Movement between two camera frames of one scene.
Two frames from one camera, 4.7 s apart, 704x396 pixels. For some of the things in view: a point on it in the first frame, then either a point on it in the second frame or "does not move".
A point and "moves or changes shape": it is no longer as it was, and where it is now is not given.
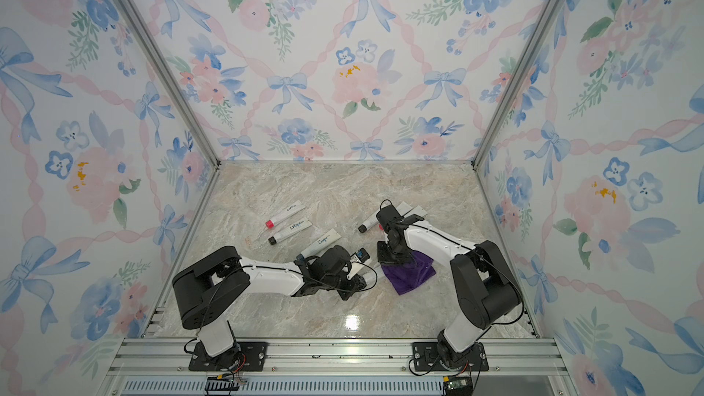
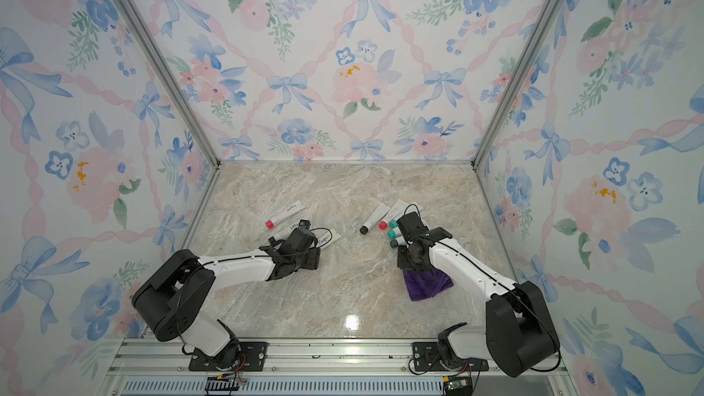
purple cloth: x=405 y=278 moves or changes shape
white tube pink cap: x=292 y=210 does not move
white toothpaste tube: x=417 y=210 does not move
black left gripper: x=353 y=286 → x=314 y=259
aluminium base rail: x=159 y=366 does not move
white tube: x=331 y=236 does not move
